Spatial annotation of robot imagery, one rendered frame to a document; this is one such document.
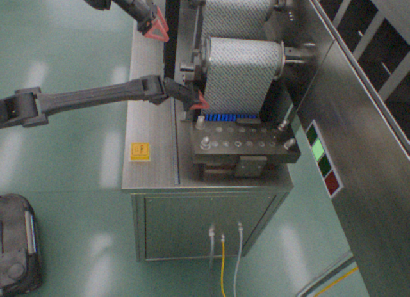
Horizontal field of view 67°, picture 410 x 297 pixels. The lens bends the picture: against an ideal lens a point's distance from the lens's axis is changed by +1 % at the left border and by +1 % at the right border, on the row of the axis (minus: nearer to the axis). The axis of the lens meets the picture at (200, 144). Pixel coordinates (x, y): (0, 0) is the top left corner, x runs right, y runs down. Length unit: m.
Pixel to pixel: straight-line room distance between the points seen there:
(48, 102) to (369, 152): 0.88
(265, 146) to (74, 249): 1.34
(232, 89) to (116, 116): 1.60
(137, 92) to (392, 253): 0.81
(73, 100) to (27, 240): 1.04
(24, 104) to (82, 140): 1.49
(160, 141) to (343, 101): 0.70
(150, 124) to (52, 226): 1.07
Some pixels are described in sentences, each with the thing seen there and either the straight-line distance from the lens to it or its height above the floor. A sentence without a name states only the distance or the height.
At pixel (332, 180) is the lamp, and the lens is 0.97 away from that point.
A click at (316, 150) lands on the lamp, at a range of 1.04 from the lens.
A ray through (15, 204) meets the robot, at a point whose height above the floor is 0.24.
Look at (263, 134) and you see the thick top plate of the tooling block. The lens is 1.22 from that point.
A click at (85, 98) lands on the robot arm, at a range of 1.02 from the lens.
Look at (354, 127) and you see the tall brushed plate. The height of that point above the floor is 1.35.
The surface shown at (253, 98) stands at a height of 1.12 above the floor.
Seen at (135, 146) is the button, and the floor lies 0.92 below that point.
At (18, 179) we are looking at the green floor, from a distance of 2.40.
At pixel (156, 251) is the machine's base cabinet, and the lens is 1.74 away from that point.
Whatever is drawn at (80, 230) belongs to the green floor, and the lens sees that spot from 2.11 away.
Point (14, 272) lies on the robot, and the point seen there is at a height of 0.32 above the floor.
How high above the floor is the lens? 1.89
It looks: 50 degrees down
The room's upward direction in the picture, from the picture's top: 12 degrees clockwise
